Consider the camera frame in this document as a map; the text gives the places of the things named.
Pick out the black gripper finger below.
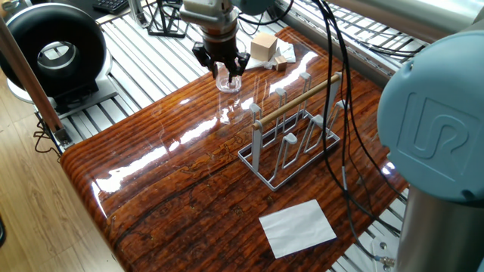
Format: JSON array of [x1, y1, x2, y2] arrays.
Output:
[[225, 51, 252, 87], [191, 40, 219, 79]]

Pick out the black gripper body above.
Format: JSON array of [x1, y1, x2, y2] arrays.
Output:
[[203, 35, 240, 66]]

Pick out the clear glass cup with handle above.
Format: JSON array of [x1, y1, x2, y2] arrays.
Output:
[[213, 60, 244, 94]]

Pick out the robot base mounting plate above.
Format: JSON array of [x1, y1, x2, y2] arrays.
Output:
[[370, 236, 398, 272]]

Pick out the white mug drying rack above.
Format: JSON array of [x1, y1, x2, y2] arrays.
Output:
[[237, 70, 351, 193]]

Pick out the large wooden cube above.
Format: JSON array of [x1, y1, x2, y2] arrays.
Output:
[[250, 31, 278, 63]]

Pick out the small wooden cube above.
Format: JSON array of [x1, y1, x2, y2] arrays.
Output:
[[274, 54, 289, 73]]

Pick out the crumpled white napkin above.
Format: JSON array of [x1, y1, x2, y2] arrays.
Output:
[[241, 37, 297, 71]]

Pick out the black keyboard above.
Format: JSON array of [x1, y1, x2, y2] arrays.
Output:
[[92, 0, 131, 16]]

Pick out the white paper sheet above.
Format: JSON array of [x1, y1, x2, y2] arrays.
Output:
[[258, 199, 338, 260]]

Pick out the black wire stand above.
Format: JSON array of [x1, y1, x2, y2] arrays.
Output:
[[144, 0, 196, 39]]

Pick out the aluminium frame post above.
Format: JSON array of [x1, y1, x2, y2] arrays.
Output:
[[127, 0, 151, 29]]

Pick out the aluminium table frame rail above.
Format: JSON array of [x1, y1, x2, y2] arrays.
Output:
[[278, 2, 391, 88]]

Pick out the black cable with grey sleeve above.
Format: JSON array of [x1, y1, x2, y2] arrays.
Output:
[[309, 0, 408, 235]]

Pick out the brown frame post with bracket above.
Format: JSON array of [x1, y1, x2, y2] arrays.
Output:
[[0, 17, 74, 150]]

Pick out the black ring-shaped device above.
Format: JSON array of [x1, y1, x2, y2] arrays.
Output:
[[0, 2, 119, 115]]

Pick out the thin black floor cable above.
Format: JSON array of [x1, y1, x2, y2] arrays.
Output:
[[33, 113, 64, 162]]

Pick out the black cable with metal connector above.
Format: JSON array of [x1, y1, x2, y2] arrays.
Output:
[[309, 0, 396, 267]]

